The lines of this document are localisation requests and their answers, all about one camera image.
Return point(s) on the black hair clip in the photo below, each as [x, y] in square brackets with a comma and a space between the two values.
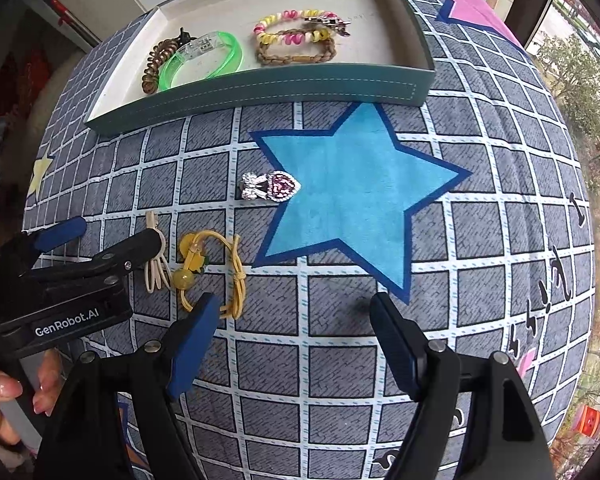
[182, 37]

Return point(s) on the pink heart rhinestone brooch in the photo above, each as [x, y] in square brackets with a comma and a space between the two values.
[280, 187]

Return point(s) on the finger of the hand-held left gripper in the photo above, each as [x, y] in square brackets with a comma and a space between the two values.
[60, 232]
[125, 255]

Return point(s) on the silver star hair clip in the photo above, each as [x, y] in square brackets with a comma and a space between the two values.
[330, 21]

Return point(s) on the person's left hand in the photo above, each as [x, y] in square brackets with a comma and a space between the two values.
[2, 387]

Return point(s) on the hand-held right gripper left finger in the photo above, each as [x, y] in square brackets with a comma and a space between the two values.
[192, 350]

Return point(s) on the white tray with teal sides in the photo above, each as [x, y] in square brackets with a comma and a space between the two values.
[370, 35]

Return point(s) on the orange window sticker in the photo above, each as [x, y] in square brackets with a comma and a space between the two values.
[590, 421]

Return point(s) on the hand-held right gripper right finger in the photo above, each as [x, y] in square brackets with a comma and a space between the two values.
[397, 350]

